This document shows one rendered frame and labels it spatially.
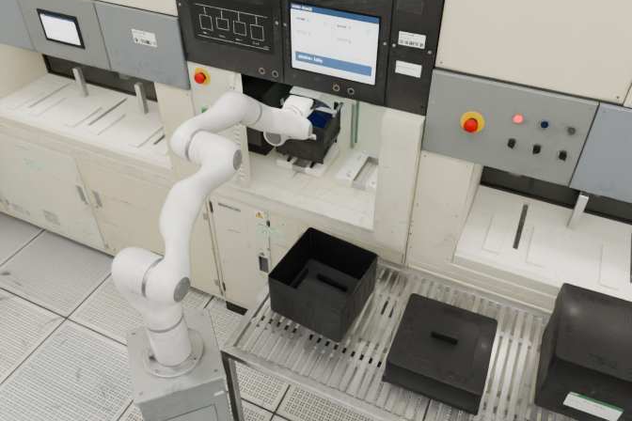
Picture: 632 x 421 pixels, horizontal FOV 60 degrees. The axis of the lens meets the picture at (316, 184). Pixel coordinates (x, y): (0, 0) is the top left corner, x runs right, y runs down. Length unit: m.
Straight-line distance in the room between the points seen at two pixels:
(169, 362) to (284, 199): 0.76
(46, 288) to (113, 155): 0.98
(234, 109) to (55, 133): 1.39
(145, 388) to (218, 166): 0.73
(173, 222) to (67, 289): 1.77
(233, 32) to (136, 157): 0.91
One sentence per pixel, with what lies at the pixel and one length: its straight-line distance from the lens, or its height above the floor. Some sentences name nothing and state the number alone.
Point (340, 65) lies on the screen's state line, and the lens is 1.72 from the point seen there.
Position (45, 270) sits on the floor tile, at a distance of 3.42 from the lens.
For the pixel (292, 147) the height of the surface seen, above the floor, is 0.99.
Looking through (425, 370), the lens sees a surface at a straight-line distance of 1.72.
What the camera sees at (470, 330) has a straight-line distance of 1.83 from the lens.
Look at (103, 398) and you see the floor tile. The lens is 2.80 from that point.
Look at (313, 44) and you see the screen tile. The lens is 1.73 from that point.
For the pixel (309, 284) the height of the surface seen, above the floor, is 0.77.
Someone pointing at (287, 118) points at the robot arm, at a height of 1.30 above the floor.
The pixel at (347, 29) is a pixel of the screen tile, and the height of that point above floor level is 1.63.
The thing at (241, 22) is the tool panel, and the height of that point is 1.59.
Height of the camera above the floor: 2.29
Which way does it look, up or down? 39 degrees down
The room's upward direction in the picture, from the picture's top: straight up
